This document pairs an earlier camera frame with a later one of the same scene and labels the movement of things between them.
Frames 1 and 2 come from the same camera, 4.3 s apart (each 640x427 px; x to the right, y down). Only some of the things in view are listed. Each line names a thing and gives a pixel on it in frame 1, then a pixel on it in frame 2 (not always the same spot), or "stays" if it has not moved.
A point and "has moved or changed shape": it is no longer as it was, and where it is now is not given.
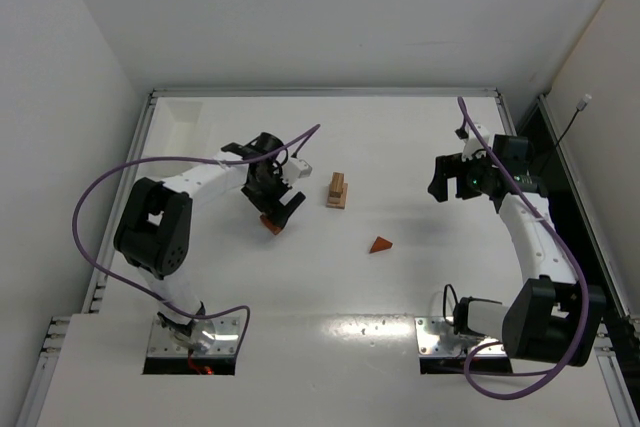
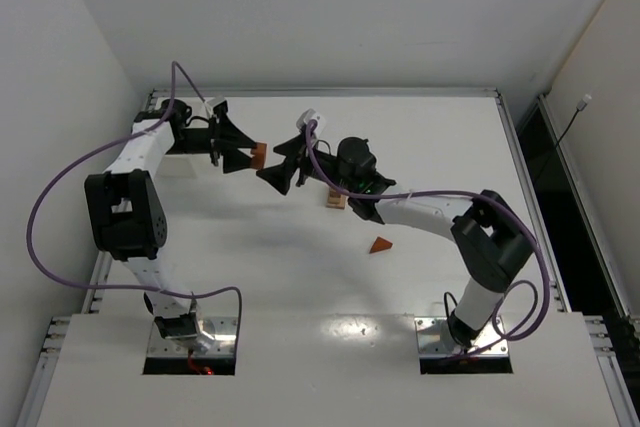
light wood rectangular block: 343,199 stays
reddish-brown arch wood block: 273,228 has moved or changed shape
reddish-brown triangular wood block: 380,244 stays
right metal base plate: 436,337 stays
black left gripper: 270,199 -> 215,140
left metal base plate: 227,338 stays
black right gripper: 454,177 -> 302,162
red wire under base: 208,371 stays
